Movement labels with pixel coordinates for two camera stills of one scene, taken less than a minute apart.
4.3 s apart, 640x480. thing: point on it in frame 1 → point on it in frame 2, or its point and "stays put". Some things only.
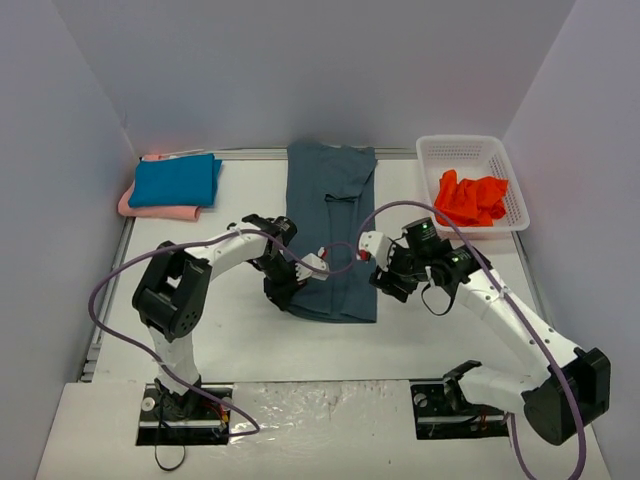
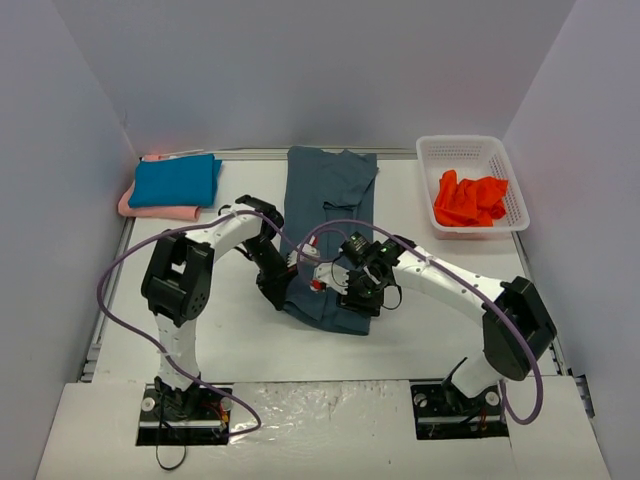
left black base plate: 184,419 stays put
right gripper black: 388,283 → 357,298
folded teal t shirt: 182,181 stays put
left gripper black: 282,290 stays put
